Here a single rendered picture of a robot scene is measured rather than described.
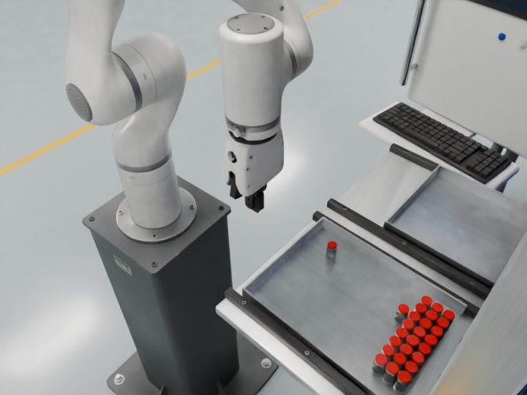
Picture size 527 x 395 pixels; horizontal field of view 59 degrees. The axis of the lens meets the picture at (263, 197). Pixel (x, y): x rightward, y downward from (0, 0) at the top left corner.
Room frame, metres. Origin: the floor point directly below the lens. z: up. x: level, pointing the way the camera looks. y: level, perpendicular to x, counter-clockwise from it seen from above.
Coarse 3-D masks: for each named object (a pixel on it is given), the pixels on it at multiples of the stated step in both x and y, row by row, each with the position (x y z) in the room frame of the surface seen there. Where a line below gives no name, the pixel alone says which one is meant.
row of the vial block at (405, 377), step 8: (448, 312) 0.46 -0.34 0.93; (440, 320) 0.45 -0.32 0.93; (448, 320) 0.45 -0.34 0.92; (432, 328) 0.43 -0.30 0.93; (440, 328) 0.43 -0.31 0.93; (448, 328) 0.45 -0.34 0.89; (432, 336) 0.41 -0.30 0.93; (440, 336) 0.42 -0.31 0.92; (424, 344) 0.40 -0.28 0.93; (432, 344) 0.40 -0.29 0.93; (416, 352) 0.38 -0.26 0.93; (424, 352) 0.38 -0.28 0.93; (416, 360) 0.37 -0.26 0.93; (424, 360) 0.38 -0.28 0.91; (408, 368) 0.36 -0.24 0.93; (416, 368) 0.36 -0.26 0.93; (400, 376) 0.34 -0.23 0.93; (408, 376) 0.34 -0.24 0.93; (400, 384) 0.33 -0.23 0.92; (408, 384) 0.33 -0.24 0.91; (400, 392) 0.33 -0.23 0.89
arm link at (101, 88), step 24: (72, 0) 0.75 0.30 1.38; (96, 0) 0.74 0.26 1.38; (120, 0) 0.77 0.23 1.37; (72, 24) 0.74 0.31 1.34; (96, 24) 0.73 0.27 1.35; (72, 48) 0.73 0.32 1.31; (96, 48) 0.71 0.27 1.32; (72, 72) 0.71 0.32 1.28; (96, 72) 0.69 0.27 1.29; (120, 72) 0.72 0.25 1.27; (72, 96) 0.69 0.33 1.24; (96, 96) 0.68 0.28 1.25; (120, 96) 0.70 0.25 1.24; (96, 120) 0.68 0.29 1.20; (120, 120) 0.70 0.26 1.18
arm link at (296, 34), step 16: (240, 0) 0.66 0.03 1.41; (256, 0) 0.65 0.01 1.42; (272, 0) 0.65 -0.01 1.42; (288, 0) 0.65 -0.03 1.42; (272, 16) 0.65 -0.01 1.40; (288, 16) 0.64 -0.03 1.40; (288, 32) 0.63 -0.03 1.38; (304, 32) 0.63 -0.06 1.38; (304, 48) 0.62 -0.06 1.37; (304, 64) 0.61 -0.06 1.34
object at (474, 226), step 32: (416, 192) 0.80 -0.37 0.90; (448, 192) 0.83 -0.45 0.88; (480, 192) 0.81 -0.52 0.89; (384, 224) 0.70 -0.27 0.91; (416, 224) 0.72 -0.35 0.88; (448, 224) 0.72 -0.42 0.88; (480, 224) 0.72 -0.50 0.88; (512, 224) 0.72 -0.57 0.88; (448, 256) 0.60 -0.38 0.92; (480, 256) 0.63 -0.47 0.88
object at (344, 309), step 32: (320, 224) 0.70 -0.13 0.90; (288, 256) 0.62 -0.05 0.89; (320, 256) 0.63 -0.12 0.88; (352, 256) 0.63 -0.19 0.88; (384, 256) 0.60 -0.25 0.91; (256, 288) 0.55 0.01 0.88; (288, 288) 0.55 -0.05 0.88; (320, 288) 0.55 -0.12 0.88; (352, 288) 0.55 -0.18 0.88; (384, 288) 0.55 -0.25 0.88; (416, 288) 0.55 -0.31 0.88; (288, 320) 0.47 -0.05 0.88; (320, 320) 0.47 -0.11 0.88; (352, 320) 0.47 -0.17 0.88; (384, 320) 0.47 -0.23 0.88; (320, 352) 0.39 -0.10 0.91; (352, 352) 0.41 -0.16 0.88; (384, 384) 0.35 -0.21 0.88
